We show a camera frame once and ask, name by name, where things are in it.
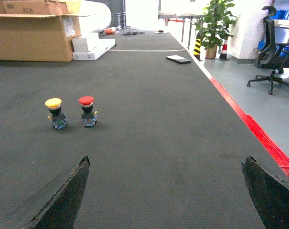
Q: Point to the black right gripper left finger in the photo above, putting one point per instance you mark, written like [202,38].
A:
[54,206]

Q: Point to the white flat box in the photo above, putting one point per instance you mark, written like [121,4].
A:
[103,46]

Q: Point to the red table edge rail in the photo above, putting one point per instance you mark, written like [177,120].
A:
[274,150]

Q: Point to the red white traffic cone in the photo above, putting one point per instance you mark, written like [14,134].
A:
[223,54]

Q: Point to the potted green plant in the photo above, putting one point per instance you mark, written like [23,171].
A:
[214,25]

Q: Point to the black office chair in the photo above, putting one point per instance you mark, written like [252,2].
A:
[273,55]

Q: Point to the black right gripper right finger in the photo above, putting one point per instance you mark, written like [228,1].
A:
[269,193]

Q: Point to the large cardboard box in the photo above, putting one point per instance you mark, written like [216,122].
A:
[38,30]

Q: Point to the red mushroom push button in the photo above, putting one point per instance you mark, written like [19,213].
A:
[89,116]

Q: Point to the yellow mushroom push button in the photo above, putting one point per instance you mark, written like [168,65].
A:
[57,117]

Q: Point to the white foam roll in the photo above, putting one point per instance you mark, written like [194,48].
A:
[95,16]

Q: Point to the white small box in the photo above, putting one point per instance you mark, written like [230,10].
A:
[85,42]

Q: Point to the yellow black striped cone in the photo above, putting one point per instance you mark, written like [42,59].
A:
[197,47]

